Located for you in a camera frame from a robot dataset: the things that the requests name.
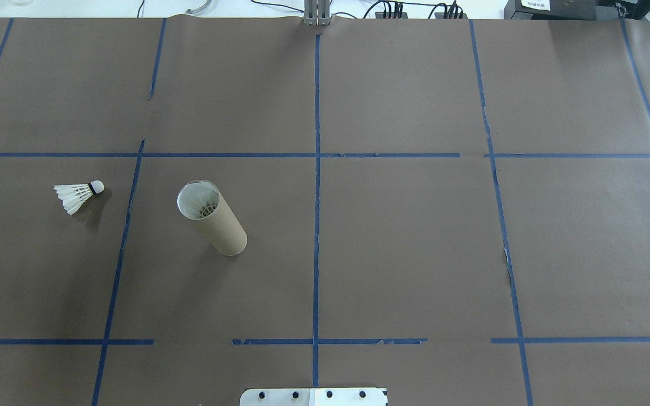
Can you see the black electronics box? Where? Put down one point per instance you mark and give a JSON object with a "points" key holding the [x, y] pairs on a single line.
{"points": [[550, 10]]}

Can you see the white metal base mount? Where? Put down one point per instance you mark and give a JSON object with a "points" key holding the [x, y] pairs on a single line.
{"points": [[313, 397]]}

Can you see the black power strip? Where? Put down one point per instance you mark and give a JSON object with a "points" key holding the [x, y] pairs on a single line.
{"points": [[391, 14], [453, 15]]}

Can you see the brown cardboard tube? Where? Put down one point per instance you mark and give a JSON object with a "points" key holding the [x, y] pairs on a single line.
{"points": [[225, 228]]}

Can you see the white feather shuttlecock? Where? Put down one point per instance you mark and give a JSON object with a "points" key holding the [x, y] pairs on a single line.
{"points": [[205, 204], [79, 194]]}

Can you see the grey metal frame post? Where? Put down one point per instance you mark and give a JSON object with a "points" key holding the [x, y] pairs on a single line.
{"points": [[317, 12]]}

